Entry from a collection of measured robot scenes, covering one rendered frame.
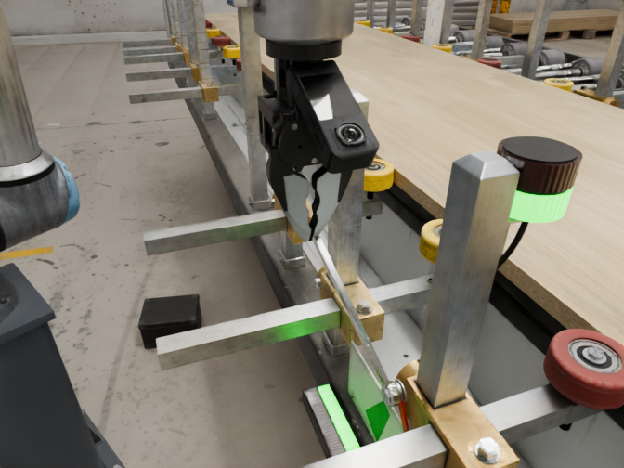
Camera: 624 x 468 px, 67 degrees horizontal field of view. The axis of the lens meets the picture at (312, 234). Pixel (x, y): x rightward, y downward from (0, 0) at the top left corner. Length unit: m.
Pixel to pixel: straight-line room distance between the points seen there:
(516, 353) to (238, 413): 1.05
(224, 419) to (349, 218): 1.08
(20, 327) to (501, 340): 0.90
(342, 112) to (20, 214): 0.81
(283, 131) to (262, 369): 1.33
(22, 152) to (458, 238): 0.88
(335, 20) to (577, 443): 0.57
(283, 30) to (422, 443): 0.39
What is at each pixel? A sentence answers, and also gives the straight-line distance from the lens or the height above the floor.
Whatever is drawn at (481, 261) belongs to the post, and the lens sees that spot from 0.40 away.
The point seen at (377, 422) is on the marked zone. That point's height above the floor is 0.74.
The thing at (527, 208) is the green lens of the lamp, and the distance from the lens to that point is 0.39.
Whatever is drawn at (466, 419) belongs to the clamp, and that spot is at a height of 0.87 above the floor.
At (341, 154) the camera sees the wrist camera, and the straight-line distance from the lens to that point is 0.39.
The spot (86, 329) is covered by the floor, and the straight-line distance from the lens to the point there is 2.04.
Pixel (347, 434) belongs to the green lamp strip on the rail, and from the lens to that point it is 0.68.
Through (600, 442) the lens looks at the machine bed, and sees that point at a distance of 0.69.
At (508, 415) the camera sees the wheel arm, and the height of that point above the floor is 0.86.
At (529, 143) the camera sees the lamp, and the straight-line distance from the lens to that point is 0.41.
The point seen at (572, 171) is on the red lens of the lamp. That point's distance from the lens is 0.40.
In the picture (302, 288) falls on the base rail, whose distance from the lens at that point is 0.90.
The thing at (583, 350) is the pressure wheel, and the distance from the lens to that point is 0.56.
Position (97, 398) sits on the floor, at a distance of 1.77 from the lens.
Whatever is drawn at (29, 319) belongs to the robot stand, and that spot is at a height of 0.60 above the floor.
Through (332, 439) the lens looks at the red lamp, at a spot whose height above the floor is 0.70.
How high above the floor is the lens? 1.26
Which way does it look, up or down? 31 degrees down
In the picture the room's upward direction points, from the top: straight up
